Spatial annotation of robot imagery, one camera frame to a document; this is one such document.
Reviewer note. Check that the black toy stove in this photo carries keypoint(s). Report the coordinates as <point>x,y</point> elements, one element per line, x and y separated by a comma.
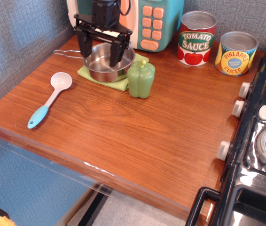
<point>241,201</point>

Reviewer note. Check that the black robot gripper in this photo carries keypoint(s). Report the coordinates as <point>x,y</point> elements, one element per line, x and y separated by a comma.
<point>103,23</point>

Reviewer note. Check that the green toy bell pepper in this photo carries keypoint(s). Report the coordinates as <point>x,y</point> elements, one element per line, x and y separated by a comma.
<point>140,76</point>

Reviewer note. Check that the green folded cloth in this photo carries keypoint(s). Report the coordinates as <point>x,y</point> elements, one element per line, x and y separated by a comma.
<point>121,82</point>

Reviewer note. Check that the white spoon with blue handle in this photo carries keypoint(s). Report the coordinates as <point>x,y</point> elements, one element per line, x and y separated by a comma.
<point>59,81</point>

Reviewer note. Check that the tomato sauce can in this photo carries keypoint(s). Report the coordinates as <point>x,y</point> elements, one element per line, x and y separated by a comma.
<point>196,34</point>

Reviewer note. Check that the teal toy microwave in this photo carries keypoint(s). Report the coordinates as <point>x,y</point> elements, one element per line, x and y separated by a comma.
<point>153,22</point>

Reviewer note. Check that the stainless steel bowl with handle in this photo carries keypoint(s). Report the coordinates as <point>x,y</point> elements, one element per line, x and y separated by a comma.
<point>98,63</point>

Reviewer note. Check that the pineapple slices can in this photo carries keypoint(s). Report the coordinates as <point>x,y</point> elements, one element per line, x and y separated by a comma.
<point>236,52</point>

